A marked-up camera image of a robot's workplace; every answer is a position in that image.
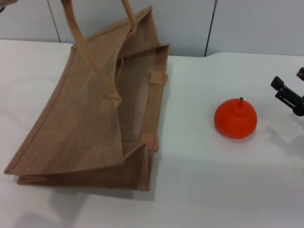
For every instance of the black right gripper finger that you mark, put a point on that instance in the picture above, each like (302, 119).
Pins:
(301, 73)
(288, 97)

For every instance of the orange fruit with stem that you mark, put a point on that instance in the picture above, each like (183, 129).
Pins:
(235, 121)

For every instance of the brown jute handbag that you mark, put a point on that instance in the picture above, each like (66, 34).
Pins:
(83, 118)

